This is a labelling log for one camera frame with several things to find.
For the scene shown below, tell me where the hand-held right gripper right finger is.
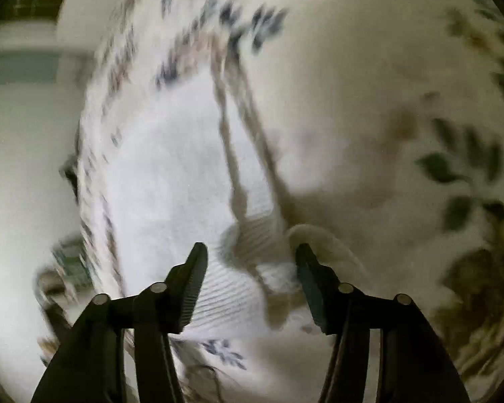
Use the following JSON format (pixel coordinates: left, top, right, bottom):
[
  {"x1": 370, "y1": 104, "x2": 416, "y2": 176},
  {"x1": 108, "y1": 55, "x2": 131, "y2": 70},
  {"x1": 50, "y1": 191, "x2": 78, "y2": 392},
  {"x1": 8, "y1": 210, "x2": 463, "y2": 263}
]
[{"x1": 295, "y1": 243, "x2": 471, "y2": 403}]

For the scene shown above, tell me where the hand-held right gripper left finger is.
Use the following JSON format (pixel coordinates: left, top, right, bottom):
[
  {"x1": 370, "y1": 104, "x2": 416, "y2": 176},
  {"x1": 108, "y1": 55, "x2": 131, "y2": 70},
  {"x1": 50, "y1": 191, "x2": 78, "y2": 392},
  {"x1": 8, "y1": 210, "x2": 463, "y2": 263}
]
[{"x1": 30, "y1": 242, "x2": 209, "y2": 403}]

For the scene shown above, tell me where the white knit sweater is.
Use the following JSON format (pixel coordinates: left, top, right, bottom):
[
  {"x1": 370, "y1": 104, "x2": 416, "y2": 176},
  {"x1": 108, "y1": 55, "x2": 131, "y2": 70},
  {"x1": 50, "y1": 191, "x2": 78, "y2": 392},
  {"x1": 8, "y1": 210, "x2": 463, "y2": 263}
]
[{"x1": 78, "y1": 80, "x2": 317, "y2": 342}]

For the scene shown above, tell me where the floral bed blanket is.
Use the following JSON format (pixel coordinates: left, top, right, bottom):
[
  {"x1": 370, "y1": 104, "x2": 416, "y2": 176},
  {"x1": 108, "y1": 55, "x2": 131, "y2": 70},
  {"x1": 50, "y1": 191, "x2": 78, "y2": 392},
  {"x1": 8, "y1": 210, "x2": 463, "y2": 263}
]
[{"x1": 56, "y1": 0, "x2": 504, "y2": 403}]

